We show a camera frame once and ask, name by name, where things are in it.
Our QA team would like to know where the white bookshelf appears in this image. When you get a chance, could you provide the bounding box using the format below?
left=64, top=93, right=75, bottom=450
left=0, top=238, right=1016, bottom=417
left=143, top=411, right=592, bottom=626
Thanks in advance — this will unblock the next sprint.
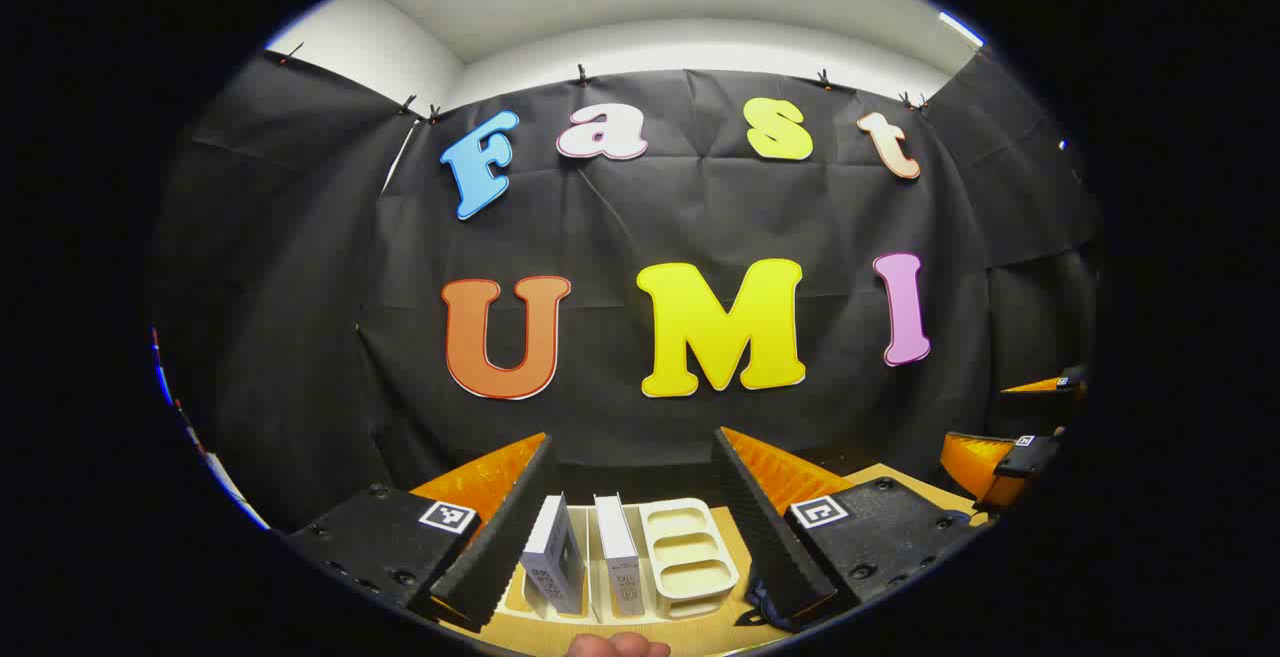
left=497, top=497, right=743, bottom=626

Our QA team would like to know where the white panel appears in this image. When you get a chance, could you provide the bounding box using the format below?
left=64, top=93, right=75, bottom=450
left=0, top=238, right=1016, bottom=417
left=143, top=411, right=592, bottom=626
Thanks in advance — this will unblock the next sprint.
left=205, top=452, right=271, bottom=530

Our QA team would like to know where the white paperback book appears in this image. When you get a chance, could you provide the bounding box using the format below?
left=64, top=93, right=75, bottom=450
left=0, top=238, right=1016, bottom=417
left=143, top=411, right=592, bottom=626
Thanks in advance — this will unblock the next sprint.
left=593, top=493, right=647, bottom=620
left=519, top=493, right=587, bottom=618

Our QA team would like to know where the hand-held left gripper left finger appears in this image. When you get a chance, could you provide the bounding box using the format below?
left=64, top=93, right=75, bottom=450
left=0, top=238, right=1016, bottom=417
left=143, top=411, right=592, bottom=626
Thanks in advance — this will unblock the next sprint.
left=285, top=430, right=558, bottom=634

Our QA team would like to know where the black backdrop cloth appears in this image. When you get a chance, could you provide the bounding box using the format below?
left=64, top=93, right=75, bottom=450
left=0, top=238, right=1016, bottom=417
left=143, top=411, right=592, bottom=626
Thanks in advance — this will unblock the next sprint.
left=150, top=49, right=1101, bottom=538

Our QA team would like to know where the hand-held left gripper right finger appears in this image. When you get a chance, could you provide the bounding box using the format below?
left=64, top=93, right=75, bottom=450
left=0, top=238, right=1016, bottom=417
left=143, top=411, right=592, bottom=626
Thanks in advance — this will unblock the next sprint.
left=711, top=426, right=987, bottom=634

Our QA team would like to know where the row of black cloth clips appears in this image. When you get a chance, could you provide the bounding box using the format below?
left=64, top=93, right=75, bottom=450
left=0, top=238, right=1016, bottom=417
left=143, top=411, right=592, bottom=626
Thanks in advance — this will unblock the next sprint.
left=275, top=42, right=931, bottom=125

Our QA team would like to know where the ceiling light panel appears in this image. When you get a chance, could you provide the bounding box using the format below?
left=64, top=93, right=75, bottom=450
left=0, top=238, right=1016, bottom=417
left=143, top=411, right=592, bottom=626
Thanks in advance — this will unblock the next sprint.
left=938, top=10, right=987, bottom=50

